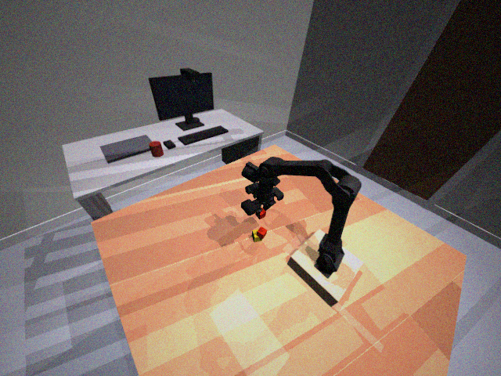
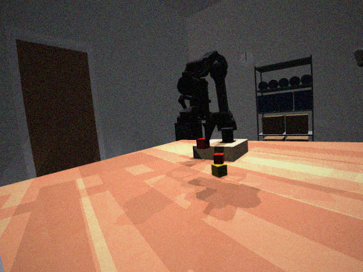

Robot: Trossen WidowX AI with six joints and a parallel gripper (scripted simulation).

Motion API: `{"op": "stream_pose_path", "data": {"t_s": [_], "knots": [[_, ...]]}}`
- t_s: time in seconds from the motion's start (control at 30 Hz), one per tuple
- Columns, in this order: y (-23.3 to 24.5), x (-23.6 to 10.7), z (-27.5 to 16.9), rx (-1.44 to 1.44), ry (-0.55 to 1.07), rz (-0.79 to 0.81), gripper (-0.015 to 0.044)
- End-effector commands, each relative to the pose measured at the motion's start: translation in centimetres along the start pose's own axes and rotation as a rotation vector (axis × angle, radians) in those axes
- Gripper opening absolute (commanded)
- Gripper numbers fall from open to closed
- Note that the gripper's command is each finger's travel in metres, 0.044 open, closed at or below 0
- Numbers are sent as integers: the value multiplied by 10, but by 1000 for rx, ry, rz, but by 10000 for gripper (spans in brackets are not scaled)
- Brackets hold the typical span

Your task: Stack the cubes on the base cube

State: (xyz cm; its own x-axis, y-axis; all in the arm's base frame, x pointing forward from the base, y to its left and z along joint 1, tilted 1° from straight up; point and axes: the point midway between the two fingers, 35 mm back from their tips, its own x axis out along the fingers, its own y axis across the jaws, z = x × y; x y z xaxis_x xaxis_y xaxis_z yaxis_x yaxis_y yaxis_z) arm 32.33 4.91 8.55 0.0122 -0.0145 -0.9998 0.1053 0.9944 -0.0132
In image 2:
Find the red cube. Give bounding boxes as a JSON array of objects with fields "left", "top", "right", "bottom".
[
  {"left": 196, "top": 138, "right": 210, "bottom": 149},
  {"left": 213, "top": 153, "right": 225, "bottom": 164}
]

